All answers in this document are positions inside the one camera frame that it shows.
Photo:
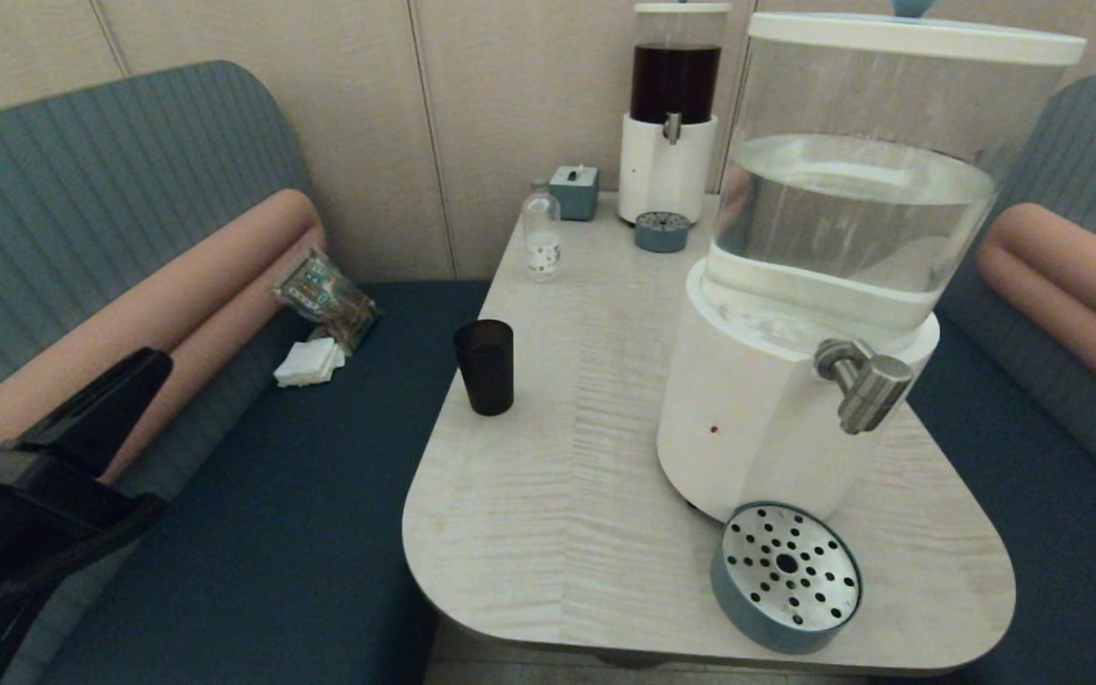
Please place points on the black plastic cup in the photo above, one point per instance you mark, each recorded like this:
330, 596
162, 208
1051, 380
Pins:
484, 371

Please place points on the metal dispenser tap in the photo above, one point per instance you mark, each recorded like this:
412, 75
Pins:
871, 390
672, 128

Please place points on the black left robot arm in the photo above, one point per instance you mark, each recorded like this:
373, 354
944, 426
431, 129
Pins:
34, 533

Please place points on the clear glass bottle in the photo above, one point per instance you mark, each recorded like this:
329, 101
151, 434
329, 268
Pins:
542, 243

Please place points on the blue-grey square box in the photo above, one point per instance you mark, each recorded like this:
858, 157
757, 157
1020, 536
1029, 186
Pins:
574, 195

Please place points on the blue perforated drip tray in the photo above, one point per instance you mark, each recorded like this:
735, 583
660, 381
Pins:
662, 234

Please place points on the dark drink dispenser white base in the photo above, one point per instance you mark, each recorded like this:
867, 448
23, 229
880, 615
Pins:
667, 176

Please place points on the clear water dispenser white base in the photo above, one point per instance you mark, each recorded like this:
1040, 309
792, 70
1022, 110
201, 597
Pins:
748, 409

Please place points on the clear plastic snack packet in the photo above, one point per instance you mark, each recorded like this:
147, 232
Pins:
329, 300

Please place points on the white folded napkin stack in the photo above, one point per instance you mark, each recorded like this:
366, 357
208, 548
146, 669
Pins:
310, 363

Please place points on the round metal drip tray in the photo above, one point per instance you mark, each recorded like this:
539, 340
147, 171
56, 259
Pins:
786, 571

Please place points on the teal upholstered bench sofa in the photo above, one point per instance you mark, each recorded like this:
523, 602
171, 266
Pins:
272, 523
1033, 495

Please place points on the pink cylindrical bolster cushion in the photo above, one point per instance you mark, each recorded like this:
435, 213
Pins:
1071, 285
148, 304

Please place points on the blue dispenser lid knob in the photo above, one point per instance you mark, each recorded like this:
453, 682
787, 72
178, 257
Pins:
914, 8

